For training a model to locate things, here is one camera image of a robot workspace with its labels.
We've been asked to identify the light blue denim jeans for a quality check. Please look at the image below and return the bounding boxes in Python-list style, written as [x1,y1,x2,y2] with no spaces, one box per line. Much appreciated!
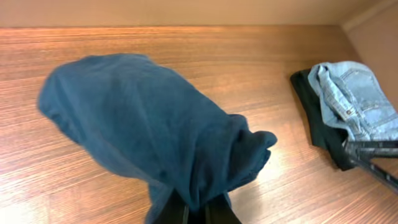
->
[308,61,397,141]

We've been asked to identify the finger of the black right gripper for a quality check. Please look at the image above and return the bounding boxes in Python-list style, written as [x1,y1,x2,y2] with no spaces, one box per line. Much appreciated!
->
[345,140,397,194]

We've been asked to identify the navy blue shorts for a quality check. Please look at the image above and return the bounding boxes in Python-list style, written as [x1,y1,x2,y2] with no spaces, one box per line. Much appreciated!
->
[38,54,277,223]

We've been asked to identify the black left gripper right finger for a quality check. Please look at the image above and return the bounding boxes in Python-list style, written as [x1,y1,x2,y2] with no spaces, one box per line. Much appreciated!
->
[205,194,241,224]

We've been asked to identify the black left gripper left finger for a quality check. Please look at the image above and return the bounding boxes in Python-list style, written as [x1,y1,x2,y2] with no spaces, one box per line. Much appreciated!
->
[154,190,189,224]

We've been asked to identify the black folded garment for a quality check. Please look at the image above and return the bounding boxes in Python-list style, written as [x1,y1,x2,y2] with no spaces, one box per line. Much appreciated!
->
[290,69,355,171]

